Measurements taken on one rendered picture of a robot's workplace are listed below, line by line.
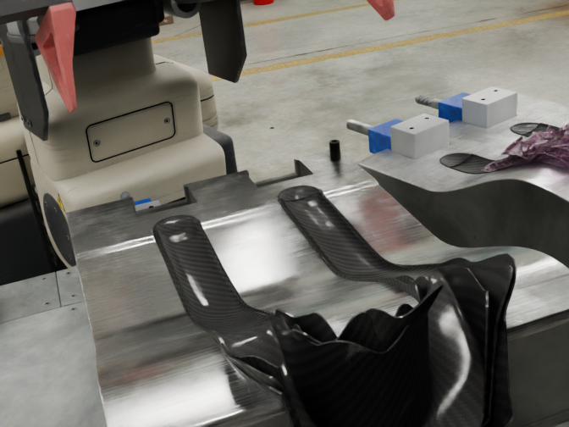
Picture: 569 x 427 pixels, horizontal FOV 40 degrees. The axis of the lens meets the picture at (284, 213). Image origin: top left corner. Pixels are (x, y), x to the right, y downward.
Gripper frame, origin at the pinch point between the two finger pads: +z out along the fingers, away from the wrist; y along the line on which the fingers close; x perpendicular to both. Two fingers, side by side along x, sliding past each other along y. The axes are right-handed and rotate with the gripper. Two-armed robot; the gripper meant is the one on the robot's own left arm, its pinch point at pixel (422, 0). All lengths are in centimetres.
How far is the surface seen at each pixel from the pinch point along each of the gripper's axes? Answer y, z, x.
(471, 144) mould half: 0.0, 15.5, 0.7
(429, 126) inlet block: -3.9, 12.3, 1.2
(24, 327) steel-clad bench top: -46, 16, 12
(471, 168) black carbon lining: -3.5, 17.5, -2.0
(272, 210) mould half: -26.5, 13.9, -3.3
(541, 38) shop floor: 285, -6, 232
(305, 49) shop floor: 198, -51, 320
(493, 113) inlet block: 5.5, 13.5, 1.8
